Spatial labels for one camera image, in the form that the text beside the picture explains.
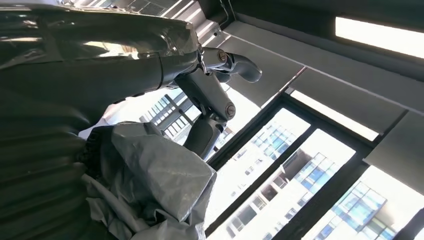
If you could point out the ceiling strip light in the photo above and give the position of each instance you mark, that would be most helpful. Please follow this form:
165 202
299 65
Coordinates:
334 116

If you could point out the white parcel bag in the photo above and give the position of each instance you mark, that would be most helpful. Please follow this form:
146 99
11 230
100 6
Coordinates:
159 172

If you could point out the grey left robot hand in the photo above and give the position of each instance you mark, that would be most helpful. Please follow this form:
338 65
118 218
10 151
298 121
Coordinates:
99 66

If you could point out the apartment building outside window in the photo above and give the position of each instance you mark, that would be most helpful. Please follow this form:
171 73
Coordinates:
357 205

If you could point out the ceiling light panel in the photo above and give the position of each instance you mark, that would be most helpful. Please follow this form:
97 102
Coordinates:
381 36

